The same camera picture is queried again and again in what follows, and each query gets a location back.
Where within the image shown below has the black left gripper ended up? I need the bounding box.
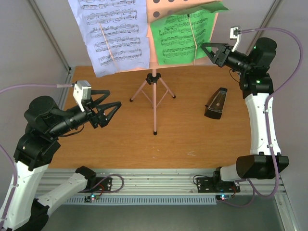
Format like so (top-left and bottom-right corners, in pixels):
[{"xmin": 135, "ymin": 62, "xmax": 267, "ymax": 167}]
[{"xmin": 51, "ymin": 89, "xmax": 123, "ymax": 137}]

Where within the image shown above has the green sheet music page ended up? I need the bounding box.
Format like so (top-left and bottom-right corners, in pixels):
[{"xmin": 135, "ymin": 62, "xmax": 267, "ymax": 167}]
[{"xmin": 150, "ymin": 1, "xmax": 229, "ymax": 65}]

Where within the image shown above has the black metronome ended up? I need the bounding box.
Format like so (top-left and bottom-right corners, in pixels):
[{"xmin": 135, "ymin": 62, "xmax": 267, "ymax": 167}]
[{"xmin": 204, "ymin": 87, "xmax": 228, "ymax": 120}]

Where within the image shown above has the pink music stand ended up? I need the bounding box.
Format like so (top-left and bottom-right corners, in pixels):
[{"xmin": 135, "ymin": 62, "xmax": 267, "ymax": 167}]
[{"xmin": 130, "ymin": 0, "xmax": 226, "ymax": 135}]

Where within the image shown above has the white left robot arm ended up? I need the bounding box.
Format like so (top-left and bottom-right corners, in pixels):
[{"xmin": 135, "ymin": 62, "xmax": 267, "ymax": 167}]
[{"xmin": 0, "ymin": 90, "xmax": 121, "ymax": 231}]

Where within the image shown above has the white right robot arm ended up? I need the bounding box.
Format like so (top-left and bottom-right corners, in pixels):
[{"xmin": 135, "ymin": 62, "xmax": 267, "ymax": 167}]
[{"xmin": 201, "ymin": 38, "xmax": 289, "ymax": 191}]

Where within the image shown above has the white sheet music page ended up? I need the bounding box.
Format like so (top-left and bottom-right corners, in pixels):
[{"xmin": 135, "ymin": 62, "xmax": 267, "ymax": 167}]
[{"xmin": 69, "ymin": 0, "xmax": 150, "ymax": 77}]

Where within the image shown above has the left controller board with LEDs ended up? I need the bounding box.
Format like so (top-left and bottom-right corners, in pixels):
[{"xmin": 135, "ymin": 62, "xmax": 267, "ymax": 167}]
[{"xmin": 84, "ymin": 194, "xmax": 100, "ymax": 203}]

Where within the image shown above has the controller board with leds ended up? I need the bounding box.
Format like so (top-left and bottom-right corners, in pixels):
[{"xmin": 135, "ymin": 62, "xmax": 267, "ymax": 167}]
[
  {"xmin": 84, "ymin": 194, "xmax": 100, "ymax": 203},
  {"xmin": 216, "ymin": 194, "xmax": 232, "ymax": 201}
]

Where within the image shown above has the right controller board with LEDs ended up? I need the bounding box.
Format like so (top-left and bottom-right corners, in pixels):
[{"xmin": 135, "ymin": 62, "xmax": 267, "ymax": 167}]
[{"xmin": 216, "ymin": 194, "xmax": 232, "ymax": 201}]

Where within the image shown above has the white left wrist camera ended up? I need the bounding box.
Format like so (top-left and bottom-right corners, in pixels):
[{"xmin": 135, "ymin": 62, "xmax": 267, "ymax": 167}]
[{"xmin": 73, "ymin": 80, "xmax": 91, "ymax": 112}]

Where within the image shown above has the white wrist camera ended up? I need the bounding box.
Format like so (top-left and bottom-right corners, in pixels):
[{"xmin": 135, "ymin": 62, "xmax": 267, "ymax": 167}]
[
  {"xmin": 73, "ymin": 80, "xmax": 91, "ymax": 112},
  {"xmin": 230, "ymin": 26, "xmax": 241, "ymax": 52}
]

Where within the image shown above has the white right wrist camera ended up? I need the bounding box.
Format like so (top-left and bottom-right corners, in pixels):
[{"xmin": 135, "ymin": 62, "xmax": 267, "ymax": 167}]
[{"xmin": 230, "ymin": 26, "xmax": 241, "ymax": 52}]

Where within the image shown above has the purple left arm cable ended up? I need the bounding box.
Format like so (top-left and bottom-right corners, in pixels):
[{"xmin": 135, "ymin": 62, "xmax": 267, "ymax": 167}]
[{"xmin": 0, "ymin": 83, "xmax": 75, "ymax": 227}]

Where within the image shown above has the aluminium mounting rail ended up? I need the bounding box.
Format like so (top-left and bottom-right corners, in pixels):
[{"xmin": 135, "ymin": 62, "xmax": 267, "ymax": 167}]
[{"xmin": 23, "ymin": 168, "xmax": 287, "ymax": 196}]

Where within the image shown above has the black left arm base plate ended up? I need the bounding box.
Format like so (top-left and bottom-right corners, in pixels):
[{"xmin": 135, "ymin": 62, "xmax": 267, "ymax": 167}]
[{"xmin": 92, "ymin": 177, "xmax": 113, "ymax": 192}]

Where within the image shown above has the aluminium left corner post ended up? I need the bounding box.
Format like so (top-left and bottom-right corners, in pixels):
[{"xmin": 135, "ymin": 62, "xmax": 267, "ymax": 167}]
[{"xmin": 27, "ymin": 0, "xmax": 71, "ymax": 74}]

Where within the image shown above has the grey slotted cable duct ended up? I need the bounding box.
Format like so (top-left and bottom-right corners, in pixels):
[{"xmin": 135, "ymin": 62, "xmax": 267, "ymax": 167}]
[{"xmin": 64, "ymin": 195, "xmax": 216, "ymax": 206}]

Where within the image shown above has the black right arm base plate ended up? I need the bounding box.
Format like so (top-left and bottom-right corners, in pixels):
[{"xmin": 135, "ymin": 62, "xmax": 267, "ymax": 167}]
[{"xmin": 193, "ymin": 177, "xmax": 241, "ymax": 193}]

